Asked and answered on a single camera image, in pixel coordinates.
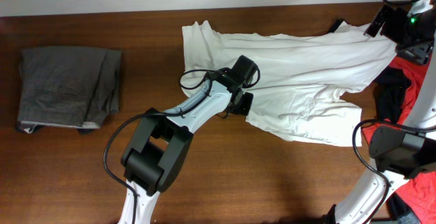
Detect folded grey trousers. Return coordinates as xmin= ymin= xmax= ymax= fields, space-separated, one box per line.
xmin=16 ymin=46 xmax=122 ymax=133

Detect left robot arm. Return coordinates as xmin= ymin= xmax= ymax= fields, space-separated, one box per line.
xmin=119 ymin=56 xmax=260 ymax=223

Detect black garment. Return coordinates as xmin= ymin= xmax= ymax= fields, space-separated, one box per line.
xmin=316 ymin=25 xmax=426 ymax=125

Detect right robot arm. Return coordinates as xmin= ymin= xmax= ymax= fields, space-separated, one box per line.
xmin=322 ymin=5 xmax=435 ymax=223

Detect white t-shirt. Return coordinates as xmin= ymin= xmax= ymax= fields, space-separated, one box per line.
xmin=182 ymin=22 xmax=395 ymax=147

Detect red t-shirt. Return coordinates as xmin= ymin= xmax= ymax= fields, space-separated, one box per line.
xmin=374 ymin=57 xmax=435 ymax=224

